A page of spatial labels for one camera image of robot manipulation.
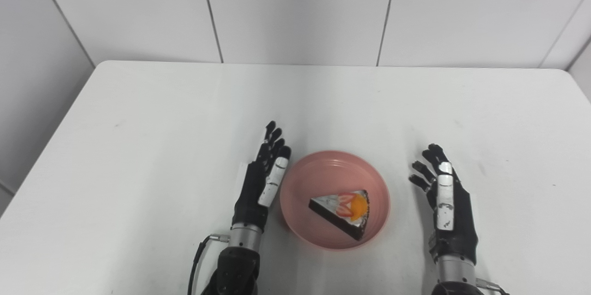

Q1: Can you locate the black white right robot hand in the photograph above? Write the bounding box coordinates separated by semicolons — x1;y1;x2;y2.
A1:
408;144;479;265

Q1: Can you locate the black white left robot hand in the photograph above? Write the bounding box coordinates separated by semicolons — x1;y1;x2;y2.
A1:
232;121;292;232

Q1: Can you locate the pink round plate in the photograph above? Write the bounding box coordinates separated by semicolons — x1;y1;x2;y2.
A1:
279;150;391;251

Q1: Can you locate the chocolate cake slice with fruit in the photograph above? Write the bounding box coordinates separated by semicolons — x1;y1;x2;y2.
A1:
308;189;370;241

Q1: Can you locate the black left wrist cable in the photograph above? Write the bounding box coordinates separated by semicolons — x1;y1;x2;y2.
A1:
187;234;230;295

